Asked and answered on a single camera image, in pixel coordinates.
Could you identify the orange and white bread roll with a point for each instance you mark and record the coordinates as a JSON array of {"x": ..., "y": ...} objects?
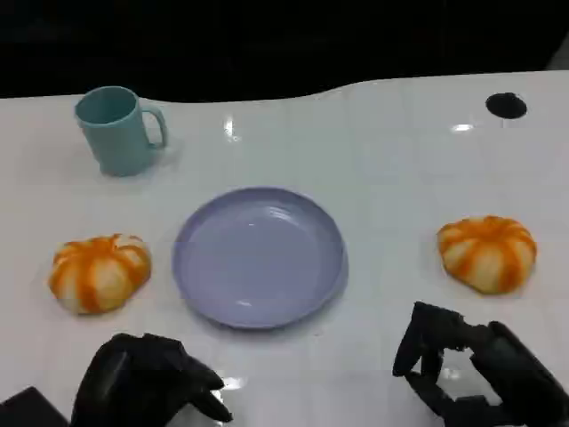
[
  {"x": 486, "y": 253},
  {"x": 100, "y": 271}
]

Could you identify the lilac plate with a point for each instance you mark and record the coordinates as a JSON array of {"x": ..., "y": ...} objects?
[{"x": 260, "y": 258}]

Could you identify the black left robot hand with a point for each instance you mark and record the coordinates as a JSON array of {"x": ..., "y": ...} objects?
[{"x": 133, "y": 378}]

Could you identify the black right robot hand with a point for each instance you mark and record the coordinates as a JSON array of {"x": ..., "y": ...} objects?
[{"x": 502, "y": 369}]

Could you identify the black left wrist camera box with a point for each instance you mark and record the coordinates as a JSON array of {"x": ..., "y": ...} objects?
[{"x": 26, "y": 409}]

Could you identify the pale green mug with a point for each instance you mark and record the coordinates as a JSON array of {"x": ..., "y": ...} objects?
[{"x": 115, "y": 138}]

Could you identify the black backdrop cloth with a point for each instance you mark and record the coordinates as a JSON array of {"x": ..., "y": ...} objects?
[{"x": 266, "y": 44}]

